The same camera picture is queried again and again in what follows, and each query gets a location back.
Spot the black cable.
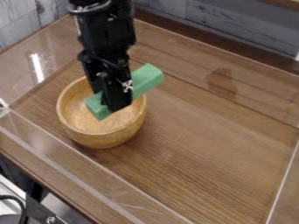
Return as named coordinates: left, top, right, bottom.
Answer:
left=0, top=194, right=27, bottom=224

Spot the green rectangular block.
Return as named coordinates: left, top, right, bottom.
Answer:
left=86, top=64, right=164, bottom=120

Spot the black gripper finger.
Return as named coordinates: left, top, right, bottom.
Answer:
left=78, top=52, right=106, bottom=94
left=98, top=65, right=132, bottom=112

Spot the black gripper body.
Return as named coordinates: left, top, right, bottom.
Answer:
left=68, top=0, right=136, bottom=73

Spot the brown wooden bowl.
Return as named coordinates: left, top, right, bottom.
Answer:
left=56, top=77, right=147, bottom=149

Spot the black metal frame with bolt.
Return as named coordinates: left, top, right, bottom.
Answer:
left=26, top=193, right=71, bottom=224

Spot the clear acrylic tray wall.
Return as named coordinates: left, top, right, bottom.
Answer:
left=0, top=105, right=194, bottom=224

